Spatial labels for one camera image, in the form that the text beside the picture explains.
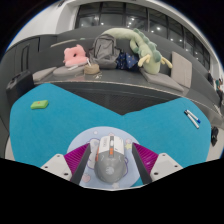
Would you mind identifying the round cartoon print mouse pad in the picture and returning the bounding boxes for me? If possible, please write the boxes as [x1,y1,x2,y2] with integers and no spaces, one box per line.
[66,125,144,188]

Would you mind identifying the black bag on floor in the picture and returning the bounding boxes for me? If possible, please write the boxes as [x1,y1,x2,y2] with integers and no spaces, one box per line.
[210,125,220,147]

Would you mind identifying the grey backpack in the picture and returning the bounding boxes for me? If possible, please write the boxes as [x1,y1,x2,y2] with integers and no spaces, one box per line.
[88,33,122,70]

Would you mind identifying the flat grey seat cushion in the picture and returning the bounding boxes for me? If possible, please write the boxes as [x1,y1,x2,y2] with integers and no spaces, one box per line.
[139,68,185,93]
[32,66,58,83]

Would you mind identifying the blue-capped white marker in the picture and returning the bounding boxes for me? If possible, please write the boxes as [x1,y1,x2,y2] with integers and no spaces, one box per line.
[185,109,202,125]

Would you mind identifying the small green eraser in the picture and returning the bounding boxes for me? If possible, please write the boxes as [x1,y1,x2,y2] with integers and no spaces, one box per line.
[30,99,50,111]

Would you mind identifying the grey computer mouse orange accents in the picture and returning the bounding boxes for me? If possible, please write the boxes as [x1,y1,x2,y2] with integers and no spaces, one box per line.
[93,134,126,184]

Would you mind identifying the upright beige-grey square cushion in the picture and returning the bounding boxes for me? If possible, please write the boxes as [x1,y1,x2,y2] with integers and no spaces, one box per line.
[170,50,193,89]

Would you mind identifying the green dragon plush toy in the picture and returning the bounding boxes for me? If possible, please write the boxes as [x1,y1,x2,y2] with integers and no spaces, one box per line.
[99,27,174,76]

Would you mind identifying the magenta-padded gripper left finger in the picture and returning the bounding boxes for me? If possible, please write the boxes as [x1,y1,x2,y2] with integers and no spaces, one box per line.
[40,142,92,186]

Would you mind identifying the black hard case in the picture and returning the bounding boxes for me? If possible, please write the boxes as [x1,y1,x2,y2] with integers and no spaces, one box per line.
[5,69,35,108]

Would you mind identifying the pink ring-shaped cushion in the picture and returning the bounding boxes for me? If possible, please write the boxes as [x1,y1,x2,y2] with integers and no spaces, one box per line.
[62,44,89,68]

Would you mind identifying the person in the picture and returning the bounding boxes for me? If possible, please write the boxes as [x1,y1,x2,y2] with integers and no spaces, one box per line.
[215,78,224,98]

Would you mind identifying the navy star-print cloth bag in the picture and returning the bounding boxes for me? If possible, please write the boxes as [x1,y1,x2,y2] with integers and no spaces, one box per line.
[115,51,140,71]

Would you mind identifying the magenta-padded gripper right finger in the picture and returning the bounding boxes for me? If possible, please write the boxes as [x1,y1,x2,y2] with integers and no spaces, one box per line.
[131,142,184,186]

